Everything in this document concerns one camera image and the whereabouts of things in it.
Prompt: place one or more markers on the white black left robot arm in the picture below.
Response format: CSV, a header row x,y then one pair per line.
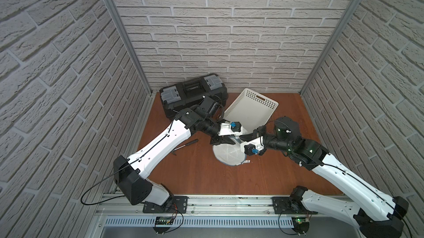
x,y
131,174

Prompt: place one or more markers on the left controller board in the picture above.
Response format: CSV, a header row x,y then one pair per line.
x,y
163,224

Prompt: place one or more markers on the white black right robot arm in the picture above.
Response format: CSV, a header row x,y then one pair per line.
x,y
374,213

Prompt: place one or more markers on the right aluminium corner post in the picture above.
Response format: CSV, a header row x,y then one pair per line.
x,y
342,23

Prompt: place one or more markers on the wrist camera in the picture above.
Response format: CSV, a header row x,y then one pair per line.
x,y
232,128
253,148

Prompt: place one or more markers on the white perforated plastic basket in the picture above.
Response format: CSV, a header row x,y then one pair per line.
x,y
251,109

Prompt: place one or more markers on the black handled hammer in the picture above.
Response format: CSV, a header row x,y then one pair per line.
x,y
184,145

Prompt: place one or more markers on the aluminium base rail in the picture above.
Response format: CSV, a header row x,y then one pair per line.
x,y
214,215

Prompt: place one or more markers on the black plastic toolbox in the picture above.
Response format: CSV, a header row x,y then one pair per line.
x,y
192,92

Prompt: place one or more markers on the left aluminium corner post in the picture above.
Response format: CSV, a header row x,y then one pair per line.
x,y
116,18

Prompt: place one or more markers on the aluminium corner post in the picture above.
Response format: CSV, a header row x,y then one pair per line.
x,y
116,18
342,23

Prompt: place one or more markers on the controller board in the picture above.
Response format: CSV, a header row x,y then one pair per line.
x,y
300,225
163,224

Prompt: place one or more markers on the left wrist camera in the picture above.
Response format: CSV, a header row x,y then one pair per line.
x,y
232,128

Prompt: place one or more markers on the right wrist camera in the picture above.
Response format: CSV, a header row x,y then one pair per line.
x,y
253,148

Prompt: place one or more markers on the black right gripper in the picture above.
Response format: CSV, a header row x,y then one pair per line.
x,y
255,134

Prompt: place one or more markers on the right controller board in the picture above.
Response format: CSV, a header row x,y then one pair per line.
x,y
300,225

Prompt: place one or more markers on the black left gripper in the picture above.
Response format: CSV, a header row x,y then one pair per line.
x,y
218,135

